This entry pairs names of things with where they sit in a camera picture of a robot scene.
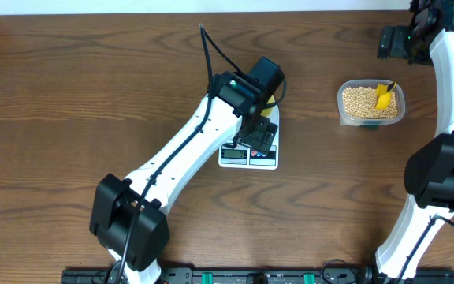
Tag yellow-green bowl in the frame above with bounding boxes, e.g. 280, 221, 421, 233
261, 95, 276, 117

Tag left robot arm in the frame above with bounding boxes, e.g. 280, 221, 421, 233
89, 57, 286, 283

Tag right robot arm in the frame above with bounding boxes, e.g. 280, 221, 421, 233
361, 0, 454, 283

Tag left black cable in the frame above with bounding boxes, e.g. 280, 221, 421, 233
108, 23, 288, 284

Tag white digital kitchen scale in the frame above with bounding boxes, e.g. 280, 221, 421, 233
218, 106, 280, 170

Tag soybeans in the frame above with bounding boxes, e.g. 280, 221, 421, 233
342, 87, 398, 119

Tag clear plastic container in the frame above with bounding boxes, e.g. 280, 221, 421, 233
337, 80, 406, 127

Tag yellow measuring scoop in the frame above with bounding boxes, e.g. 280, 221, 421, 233
374, 81, 396, 110

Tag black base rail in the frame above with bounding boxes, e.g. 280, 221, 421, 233
60, 267, 454, 284

